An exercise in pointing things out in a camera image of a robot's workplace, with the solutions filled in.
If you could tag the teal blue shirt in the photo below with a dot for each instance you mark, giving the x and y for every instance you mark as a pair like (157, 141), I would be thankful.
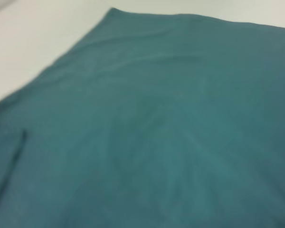
(156, 118)

